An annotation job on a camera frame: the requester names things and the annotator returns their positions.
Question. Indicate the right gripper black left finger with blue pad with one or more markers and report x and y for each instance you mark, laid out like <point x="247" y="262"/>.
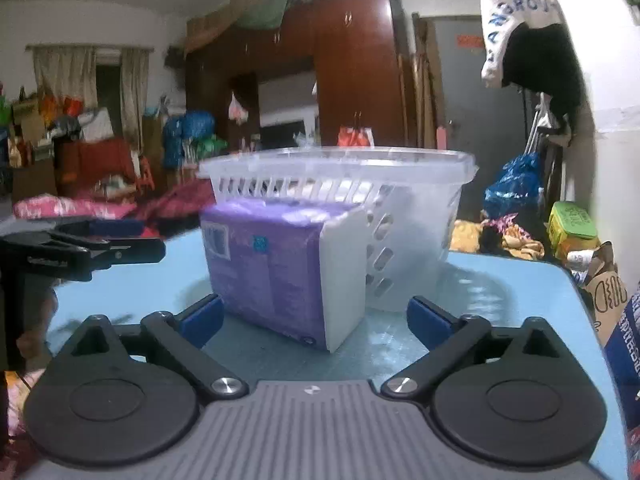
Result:
<point x="115" y="395"/>

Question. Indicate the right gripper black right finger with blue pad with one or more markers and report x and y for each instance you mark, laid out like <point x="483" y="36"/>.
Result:
<point x="512" y="397"/>

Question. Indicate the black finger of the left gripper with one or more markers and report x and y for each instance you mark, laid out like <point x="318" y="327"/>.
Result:
<point x="125" y="252"/>
<point x="100" y="229"/>

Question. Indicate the purple tissue pack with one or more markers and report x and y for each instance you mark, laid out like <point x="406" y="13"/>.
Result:
<point x="295" y="267"/>

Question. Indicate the translucent white plastic basket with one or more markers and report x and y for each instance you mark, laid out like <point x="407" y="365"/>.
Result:
<point x="410" y="197"/>

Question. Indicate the pink floral bedding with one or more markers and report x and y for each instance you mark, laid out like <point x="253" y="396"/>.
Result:
<point x="47" y="206"/>

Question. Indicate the red cloth covered furniture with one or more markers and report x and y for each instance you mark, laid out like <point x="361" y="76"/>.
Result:
<point x="82" y="165"/>

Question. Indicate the maroon plaid blanket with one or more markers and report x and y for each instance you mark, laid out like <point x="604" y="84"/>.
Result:
<point x="177" y="211"/>

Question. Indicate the blue printed shopping bag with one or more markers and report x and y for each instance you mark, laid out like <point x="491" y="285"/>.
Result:
<point x="622" y="352"/>

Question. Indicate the blue bags pile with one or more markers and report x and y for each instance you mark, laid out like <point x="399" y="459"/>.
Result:
<point x="190" y="138"/>

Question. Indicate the brown paper burger bag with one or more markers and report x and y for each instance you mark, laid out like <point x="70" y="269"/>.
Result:
<point x="607" y="293"/>

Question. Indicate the beige window curtains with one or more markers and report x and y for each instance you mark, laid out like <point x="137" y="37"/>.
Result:
<point x="69" y="71"/>

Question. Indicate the green lidded box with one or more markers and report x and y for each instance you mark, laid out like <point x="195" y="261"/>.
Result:
<point x="570" y="229"/>

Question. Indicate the small hanging pink bag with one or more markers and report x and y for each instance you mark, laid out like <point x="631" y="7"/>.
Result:
<point x="237" y="113"/>

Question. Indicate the blue plastic bag by door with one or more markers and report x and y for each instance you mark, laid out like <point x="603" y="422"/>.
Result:
<point x="517" y="187"/>

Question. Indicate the hanging red white bag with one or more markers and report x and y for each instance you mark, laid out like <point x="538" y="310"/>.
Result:
<point x="355" y="136"/>

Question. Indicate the grey door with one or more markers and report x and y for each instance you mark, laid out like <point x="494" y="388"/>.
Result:
<point x="488" y="123"/>

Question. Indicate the dark red wooden wardrobe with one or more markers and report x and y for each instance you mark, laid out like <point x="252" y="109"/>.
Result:
<point x="349" y="44"/>

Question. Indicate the hanging white black jacket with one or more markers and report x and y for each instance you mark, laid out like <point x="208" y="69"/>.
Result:
<point x="528" y="44"/>

